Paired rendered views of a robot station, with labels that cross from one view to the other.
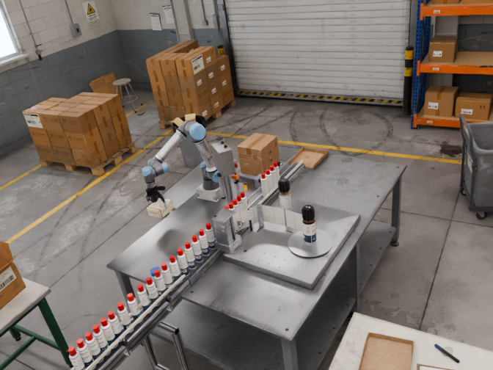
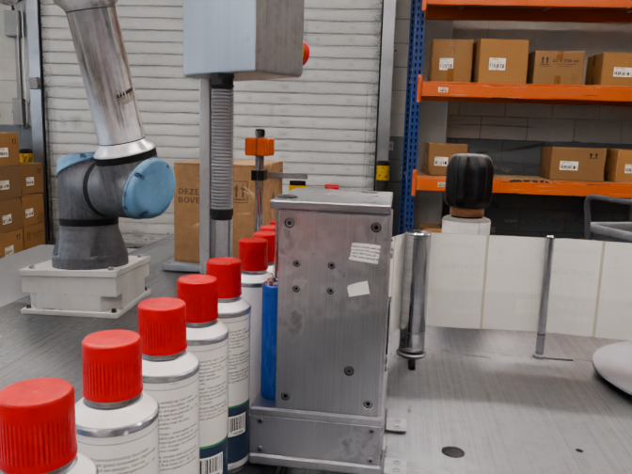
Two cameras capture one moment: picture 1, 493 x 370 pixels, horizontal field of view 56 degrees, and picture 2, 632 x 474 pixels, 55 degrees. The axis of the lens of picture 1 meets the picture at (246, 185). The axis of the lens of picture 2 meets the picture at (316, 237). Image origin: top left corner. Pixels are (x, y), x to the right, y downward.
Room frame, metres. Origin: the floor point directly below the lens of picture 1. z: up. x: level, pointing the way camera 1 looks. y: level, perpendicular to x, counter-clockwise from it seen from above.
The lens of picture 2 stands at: (2.06, 0.50, 1.20)
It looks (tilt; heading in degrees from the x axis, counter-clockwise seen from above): 10 degrees down; 330
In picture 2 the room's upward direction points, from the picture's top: 2 degrees clockwise
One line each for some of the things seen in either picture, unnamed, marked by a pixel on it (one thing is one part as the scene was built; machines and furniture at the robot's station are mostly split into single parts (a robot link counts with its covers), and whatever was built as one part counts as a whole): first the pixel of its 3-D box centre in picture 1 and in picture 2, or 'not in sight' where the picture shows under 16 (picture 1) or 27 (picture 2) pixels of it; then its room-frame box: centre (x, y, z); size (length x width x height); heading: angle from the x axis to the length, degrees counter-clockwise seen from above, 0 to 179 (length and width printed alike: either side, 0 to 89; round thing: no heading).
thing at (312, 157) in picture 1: (308, 157); not in sight; (3.77, -0.60, 0.85); 0.30 x 0.26 x 0.04; 143
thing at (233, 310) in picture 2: (210, 236); (223, 363); (2.59, 0.30, 0.98); 0.05 x 0.05 x 0.20
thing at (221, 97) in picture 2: (221, 186); (222, 148); (2.91, 0.18, 1.18); 0.04 x 0.04 x 0.21
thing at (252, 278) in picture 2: not in sight; (252, 326); (2.68, 0.23, 0.98); 0.05 x 0.05 x 0.20
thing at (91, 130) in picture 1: (80, 131); not in sight; (6.36, 2.28, 0.45); 1.20 x 0.84 x 0.89; 58
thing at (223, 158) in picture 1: (223, 158); (243, 11); (2.94, 0.13, 1.38); 0.17 x 0.10 x 0.19; 18
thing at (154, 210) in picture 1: (160, 208); not in sight; (3.04, 0.69, 0.99); 0.16 x 0.12 x 0.07; 147
